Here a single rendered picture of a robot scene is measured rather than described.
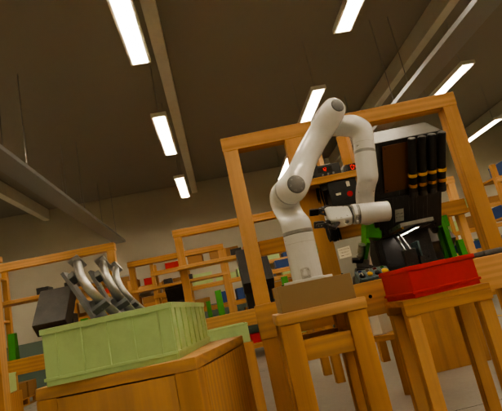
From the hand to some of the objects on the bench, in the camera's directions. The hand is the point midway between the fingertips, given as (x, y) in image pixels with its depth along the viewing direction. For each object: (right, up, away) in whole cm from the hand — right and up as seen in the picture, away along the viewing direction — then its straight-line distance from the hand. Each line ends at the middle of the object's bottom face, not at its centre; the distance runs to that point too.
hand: (313, 218), depth 189 cm
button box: (+31, -32, +20) cm, 49 cm away
